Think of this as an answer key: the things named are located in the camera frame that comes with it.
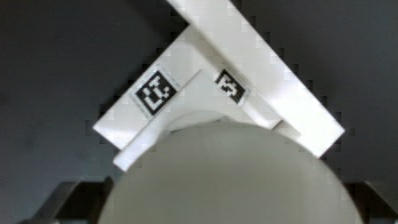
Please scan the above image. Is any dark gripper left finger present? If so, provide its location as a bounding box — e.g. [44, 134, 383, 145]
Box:
[17, 177, 113, 224]

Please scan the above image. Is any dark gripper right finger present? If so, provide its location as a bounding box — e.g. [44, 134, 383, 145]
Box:
[344, 182, 398, 224]

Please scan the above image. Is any white lamp bulb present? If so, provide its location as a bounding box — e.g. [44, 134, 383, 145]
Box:
[97, 119, 364, 224]

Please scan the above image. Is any white lamp base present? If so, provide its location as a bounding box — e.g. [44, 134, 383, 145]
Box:
[90, 24, 309, 173]

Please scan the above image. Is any white right fence bar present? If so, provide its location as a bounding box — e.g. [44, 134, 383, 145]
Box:
[167, 0, 344, 157]

